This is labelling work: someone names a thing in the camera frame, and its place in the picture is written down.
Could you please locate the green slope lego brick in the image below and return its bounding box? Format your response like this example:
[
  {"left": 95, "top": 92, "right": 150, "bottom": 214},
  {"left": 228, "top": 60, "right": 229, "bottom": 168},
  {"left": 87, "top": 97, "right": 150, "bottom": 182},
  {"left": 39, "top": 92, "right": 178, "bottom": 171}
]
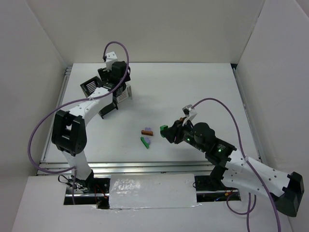
[{"left": 160, "top": 125, "right": 168, "bottom": 131}]

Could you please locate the green lego plate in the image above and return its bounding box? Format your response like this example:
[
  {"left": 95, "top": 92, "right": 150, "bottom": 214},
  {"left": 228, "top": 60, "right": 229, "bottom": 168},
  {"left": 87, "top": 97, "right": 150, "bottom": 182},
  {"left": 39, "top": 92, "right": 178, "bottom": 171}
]
[{"left": 140, "top": 137, "right": 151, "bottom": 149}]

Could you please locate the brown lego plate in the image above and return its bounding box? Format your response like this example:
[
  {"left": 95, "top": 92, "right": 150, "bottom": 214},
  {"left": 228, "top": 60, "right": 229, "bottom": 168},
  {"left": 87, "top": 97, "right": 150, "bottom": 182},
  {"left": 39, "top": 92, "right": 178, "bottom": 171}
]
[{"left": 141, "top": 130, "right": 154, "bottom": 136}]

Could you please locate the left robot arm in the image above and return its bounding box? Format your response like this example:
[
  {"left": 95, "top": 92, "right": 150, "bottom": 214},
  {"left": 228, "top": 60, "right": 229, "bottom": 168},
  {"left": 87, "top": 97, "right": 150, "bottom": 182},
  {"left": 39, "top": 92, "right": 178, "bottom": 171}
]
[{"left": 51, "top": 61, "right": 130, "bottom": 190}]

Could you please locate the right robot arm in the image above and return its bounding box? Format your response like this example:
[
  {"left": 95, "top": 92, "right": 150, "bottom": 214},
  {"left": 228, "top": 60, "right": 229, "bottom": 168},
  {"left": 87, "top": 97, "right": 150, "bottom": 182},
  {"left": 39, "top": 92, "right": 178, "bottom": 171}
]
[{"left": 160, "top": 120, "right": 304, "bottom": 217}]

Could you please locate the white slotted container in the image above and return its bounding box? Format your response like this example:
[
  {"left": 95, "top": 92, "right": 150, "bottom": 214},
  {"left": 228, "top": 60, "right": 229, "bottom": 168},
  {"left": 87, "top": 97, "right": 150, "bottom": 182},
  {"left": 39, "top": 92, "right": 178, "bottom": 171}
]
[{"left": 113, "top": 84, "right": 132, "bottom": 104}]

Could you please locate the black slotted container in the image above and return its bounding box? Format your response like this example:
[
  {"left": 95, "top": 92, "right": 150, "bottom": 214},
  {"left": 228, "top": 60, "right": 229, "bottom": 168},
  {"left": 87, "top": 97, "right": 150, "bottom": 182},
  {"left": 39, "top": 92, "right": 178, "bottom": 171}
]
[{"left": 80, "top": 76, "right": 119, "bottom": 119}]

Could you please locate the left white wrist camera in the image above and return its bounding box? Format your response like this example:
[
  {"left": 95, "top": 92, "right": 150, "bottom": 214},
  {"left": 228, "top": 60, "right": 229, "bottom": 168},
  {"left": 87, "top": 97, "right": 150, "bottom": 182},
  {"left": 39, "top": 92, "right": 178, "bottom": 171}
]
[{"left": 103, "top": 52, "right": 118, "bottom": 70}]

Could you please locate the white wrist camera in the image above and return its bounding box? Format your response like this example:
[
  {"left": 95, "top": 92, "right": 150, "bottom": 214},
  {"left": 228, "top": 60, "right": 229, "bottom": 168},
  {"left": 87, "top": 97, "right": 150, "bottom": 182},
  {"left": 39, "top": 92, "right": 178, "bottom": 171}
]
[
  {"left": 183, "top": 104, "right": 197, "bottom": 126},
  {"left": 103, "top": 52, "right": 118, "bottom": 70}
]

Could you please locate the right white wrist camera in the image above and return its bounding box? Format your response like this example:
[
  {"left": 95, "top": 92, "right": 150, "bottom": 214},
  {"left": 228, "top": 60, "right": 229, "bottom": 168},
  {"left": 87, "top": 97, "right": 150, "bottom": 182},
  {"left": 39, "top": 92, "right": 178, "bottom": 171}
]
[{"left": 183, "top": 104, "right": 197, "bottom": 126}]

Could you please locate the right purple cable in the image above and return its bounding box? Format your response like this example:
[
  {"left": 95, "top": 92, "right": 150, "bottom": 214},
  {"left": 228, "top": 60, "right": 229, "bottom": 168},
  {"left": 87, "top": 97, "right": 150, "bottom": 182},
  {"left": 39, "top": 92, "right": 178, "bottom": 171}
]
[{"left": 192, "top": 98, "right": 282, "bottom": 232}]

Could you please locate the purple cable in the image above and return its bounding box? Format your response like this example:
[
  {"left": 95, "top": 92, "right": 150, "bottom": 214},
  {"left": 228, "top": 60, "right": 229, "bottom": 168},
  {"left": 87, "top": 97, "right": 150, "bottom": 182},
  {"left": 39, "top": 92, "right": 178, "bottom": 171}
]
[
  {"left": 192, "top": 98, "right": 282, "bottom": 232},
  {"left": 28, "top": 41, "right": 130, "bottom": 206}
]

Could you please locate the aluminium front rail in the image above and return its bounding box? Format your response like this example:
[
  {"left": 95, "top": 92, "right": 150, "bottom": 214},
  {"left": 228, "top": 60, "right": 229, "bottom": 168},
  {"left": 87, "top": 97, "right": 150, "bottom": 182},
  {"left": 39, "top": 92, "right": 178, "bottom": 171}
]
[{"left": 36, "top": 160, "right": 242, "bottom": 174}]

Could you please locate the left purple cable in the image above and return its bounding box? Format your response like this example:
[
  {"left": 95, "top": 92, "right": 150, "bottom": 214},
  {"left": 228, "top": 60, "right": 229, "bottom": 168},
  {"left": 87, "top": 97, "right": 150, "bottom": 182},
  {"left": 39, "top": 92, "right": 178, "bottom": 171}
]
[{"left": 28, "top": 41, "right": 130, "bottom": 206}]

